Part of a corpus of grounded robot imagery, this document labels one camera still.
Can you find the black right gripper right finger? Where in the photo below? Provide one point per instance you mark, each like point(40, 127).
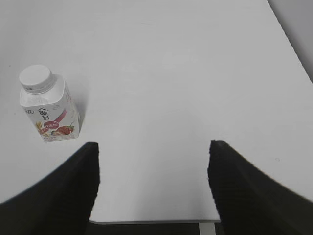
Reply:
point(249, 202)

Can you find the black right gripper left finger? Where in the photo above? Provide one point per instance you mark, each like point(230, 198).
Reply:
point(60, 203)

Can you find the white Yili Changqing yogurt bottle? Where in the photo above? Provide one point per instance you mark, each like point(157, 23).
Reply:
point(53, 113)

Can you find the white plastic bottle cap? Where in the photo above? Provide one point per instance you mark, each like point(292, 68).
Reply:
point(36, 79)

